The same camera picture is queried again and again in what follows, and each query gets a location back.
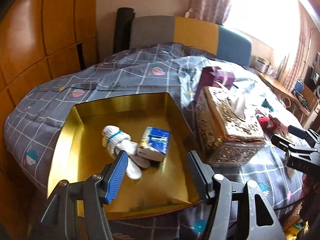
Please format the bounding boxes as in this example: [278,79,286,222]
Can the red plush toy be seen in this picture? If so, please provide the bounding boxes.
[257,116,278,133]

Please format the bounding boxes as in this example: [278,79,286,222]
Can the white rolled socks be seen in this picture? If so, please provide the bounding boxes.
[102,125,151,180]

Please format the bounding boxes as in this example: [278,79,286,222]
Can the wooden side desk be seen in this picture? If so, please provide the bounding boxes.
[258,72,310,126]

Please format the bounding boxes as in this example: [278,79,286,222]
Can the gold open storage box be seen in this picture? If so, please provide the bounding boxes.
[47,92,200,220]

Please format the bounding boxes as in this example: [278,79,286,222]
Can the blue tissue pack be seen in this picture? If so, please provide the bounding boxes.
[137,126,171,162]

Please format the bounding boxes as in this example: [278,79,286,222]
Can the grey checked bed quilt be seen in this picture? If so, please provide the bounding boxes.
[4,43,303,239]

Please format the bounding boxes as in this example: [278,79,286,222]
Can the blue folding chair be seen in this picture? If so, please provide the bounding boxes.
[293,78,304,94]

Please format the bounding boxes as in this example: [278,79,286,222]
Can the white box on desk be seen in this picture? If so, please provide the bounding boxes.
[254,56,270,73]

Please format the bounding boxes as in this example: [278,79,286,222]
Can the purple cardboard box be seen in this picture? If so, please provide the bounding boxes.
[194,67,235,101]

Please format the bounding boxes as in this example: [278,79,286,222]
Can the grey yellow blue headboard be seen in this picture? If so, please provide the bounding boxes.
[129,16,252,66]

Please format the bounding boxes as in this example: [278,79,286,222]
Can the black rolled mat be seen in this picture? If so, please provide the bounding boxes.
[113,7,135,54]

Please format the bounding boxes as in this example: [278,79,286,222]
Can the pink curtain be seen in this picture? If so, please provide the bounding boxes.
[185,0,231,25]

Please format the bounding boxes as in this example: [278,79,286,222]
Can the wooden wardrobe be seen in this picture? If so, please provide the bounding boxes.
[1,0,98,239]

